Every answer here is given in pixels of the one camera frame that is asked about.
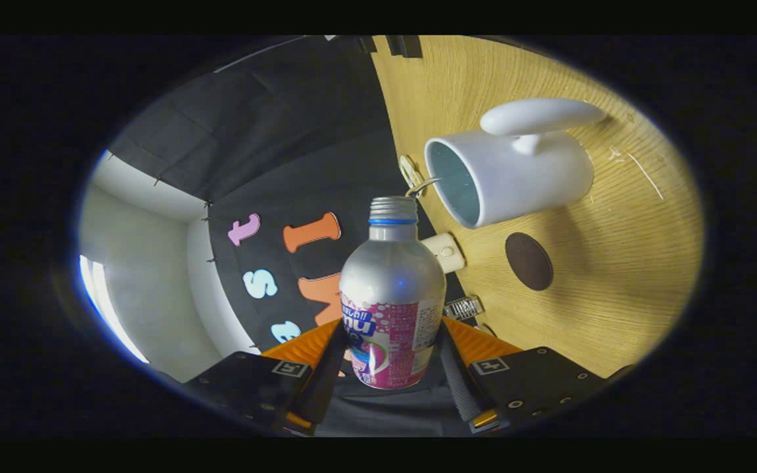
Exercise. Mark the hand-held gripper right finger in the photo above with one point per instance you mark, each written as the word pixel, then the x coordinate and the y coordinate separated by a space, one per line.
pixel 460 387

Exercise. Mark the black block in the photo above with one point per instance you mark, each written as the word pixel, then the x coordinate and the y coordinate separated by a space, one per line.
pixel 367 45
pixel 403 46

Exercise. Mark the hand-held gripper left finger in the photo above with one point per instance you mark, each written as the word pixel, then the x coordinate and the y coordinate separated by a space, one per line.
pixel 326 381

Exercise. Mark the small white toy toaster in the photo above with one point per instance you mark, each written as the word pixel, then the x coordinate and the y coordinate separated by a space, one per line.
pixel 447 253

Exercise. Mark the silver juice bottle pink label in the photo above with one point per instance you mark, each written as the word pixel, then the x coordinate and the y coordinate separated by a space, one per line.
pixel 391 282

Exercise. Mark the black backdrop cloth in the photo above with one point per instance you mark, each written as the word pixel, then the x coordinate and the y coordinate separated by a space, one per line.
pixel 286 131

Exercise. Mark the wooden table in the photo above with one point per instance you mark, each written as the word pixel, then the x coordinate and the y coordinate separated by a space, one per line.
pixel 615 263

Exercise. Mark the round dark brown coaster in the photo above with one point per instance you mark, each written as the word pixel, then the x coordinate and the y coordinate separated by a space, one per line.
pixel 529 261

